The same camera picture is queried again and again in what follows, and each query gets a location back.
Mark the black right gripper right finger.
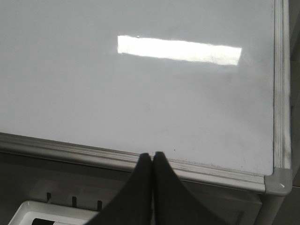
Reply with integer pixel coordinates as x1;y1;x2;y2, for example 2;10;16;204
153;152;224;225

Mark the white plastic marker tray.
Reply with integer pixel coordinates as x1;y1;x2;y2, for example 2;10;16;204
9;201;98;225

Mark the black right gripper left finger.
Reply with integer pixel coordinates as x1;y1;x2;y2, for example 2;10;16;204
87;153;152;225

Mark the white whiteboard with aluminium frame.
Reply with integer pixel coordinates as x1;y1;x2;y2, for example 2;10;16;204
0;0;292;196

